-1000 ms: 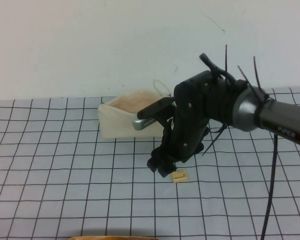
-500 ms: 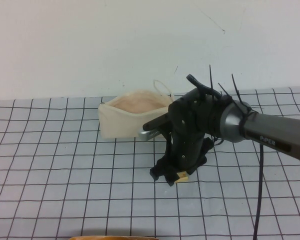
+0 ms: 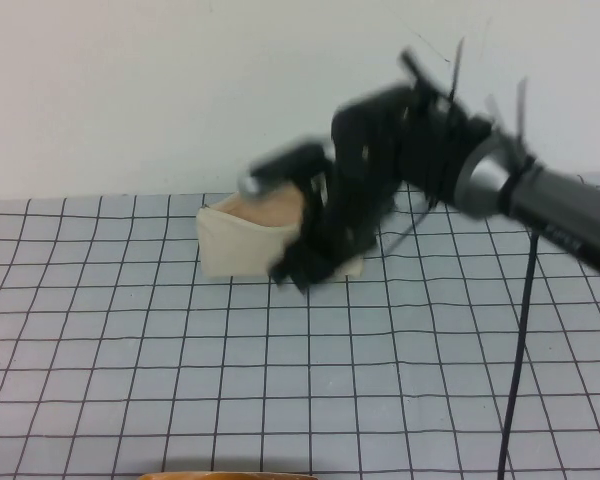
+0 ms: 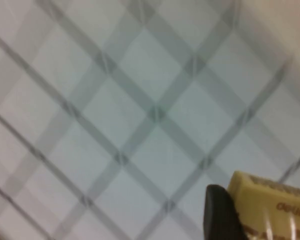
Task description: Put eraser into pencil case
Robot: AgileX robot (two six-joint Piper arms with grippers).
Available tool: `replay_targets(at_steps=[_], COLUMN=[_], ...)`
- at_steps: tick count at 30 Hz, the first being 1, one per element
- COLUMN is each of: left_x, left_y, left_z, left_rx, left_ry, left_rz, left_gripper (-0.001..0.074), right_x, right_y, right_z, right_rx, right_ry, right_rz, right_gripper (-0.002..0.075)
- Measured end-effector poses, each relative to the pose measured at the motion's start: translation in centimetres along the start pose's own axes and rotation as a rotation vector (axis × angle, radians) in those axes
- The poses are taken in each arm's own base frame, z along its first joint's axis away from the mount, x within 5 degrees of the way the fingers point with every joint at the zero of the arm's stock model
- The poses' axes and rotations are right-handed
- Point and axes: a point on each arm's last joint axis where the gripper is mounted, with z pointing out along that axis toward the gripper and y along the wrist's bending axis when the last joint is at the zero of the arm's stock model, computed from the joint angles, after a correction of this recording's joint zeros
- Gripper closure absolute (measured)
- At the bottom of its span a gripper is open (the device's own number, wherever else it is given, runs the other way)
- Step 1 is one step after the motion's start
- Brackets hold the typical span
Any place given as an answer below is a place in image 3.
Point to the cream fabric pencil case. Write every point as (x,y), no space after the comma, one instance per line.
(235,245)

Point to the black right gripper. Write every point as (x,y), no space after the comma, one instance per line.
(365,165)

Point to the orange brown curved object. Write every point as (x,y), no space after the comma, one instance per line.
(230,476)

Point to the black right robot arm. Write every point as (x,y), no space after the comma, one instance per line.
(545,200)

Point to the grey grid-patterned tablecloth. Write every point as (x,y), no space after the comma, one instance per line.
(180,350)

